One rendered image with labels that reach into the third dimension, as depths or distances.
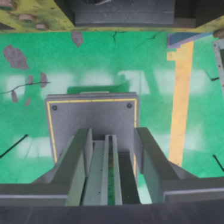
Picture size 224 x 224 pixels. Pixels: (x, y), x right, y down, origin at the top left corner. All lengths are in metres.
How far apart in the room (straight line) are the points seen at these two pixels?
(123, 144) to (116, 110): 0.28
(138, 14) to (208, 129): 1.41
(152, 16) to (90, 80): 0.89
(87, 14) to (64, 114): 0.74
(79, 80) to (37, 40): 0.49
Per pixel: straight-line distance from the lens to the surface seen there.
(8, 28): 0.85
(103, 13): 0.71
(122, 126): 1.20
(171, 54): 1.54
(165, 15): 0.74
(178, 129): 1.69
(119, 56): 1.44
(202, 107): 1.73
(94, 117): 1.17
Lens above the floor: 1.44
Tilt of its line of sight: 75 degrees down
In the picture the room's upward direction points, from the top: 177 degrees clockwise
